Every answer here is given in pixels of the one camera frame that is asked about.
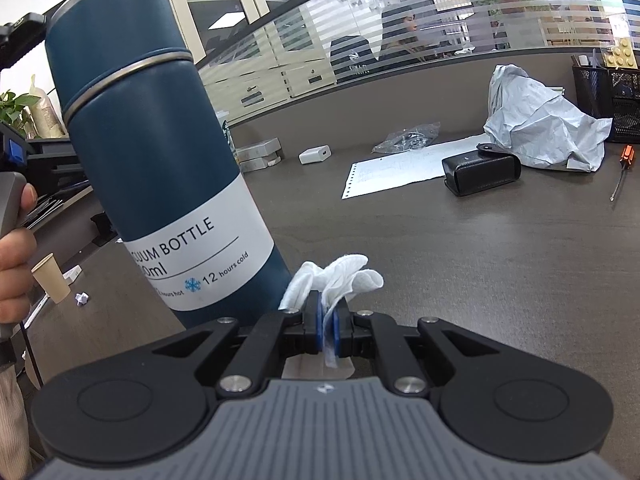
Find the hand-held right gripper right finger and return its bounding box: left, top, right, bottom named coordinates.
left=331, top=300, right=493, bottom=397

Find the beige paper cup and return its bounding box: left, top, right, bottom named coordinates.
left=31, top=253, right=72, bottom=304

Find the orange-handled screwdriver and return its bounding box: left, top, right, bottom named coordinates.
left=609, top=145, right=636, bottom=202

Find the white flat box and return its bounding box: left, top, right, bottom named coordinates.
left=235, top=138, right=281, bottom=161
left=240, top=155, right=282, bottom=173

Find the grey crumpled plastic bag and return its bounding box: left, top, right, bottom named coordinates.
left=484, top=64, right=613, bottom=172

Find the person's left forearm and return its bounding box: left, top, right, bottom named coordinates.
left=0, top=360, right=35, bottom=477

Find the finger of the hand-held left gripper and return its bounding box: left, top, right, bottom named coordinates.
left=0, top=126, right=29, bottom=172
left=0, top=12, right=49, bottom=69

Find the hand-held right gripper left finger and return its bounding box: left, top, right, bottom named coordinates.
left=150, top=290, right=325, bottom=397

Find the black leather case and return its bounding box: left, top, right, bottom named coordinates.
left=441, top=142, right=522, bottom=196

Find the beige snack bag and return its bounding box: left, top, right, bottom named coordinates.
left=27, top=74, right=67, bottom=138

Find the black office chair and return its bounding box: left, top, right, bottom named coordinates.
left=330, top=35, right=383, bottom=84

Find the black cable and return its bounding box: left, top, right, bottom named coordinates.
left=17, top=320, right=44, bottom=391

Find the clear plastic parts bag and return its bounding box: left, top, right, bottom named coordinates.
left=371, top=121, right=441, bottom=154

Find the black mesh desk organizer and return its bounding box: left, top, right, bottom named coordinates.
left=571, top=55, right=640, bottom=143

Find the blue vacuum bottle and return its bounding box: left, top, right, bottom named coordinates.
left=44, top=0, right=292, bottom=331

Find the clear plastic lidded cup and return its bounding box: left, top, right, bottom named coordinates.
left=220, top=110, right=242, bottom=162

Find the small leafy plant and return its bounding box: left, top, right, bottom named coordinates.
left=0, top=90, right=41, bottom=136

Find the striped glass partition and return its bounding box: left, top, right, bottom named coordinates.
left=195, top=0, right=640, bottom=126

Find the person's left hand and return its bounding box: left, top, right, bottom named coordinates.
left=0, top=182, right=39, bottom=327

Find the white perforated paper sheet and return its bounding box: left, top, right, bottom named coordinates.
left=341, top=132, right=493, bottom=200

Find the white power adapter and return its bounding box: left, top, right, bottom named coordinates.
left=299, top=145, right=332, bottom=165

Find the white paper towel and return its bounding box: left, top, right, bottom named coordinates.
left=278, top=254, right=386, bottom=368

